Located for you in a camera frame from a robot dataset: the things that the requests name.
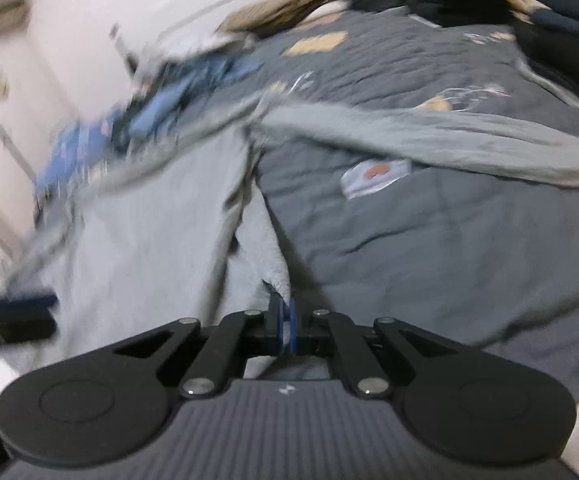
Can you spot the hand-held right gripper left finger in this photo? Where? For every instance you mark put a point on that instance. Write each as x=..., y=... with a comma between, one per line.
x=278, y=327

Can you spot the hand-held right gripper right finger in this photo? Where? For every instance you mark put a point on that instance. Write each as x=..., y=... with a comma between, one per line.
x=293, y=327

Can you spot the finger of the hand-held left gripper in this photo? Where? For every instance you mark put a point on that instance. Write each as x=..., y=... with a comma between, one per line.
x=24, y=302

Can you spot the grey T-shirt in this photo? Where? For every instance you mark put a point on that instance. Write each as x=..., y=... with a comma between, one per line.
x=159, y=210

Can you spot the khaki folded clothes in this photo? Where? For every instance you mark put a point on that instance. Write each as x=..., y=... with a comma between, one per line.
x=279, y=10

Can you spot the stack of navy folded clothes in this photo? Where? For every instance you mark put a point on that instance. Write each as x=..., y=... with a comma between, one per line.
x=564, y=35

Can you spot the grey quilted bedspread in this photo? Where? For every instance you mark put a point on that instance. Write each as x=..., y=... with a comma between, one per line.
x=419, y=260

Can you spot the white wardrobe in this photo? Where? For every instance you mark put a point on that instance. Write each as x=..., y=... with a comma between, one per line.
x=9, y=125

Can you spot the cartoon sticker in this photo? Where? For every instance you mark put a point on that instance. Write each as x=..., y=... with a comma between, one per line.
x=0, y=85

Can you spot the blue shirt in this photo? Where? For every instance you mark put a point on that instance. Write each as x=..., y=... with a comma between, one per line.
x=164, y=105

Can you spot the white garment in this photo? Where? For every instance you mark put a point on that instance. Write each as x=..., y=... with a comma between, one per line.
x=199, y=42

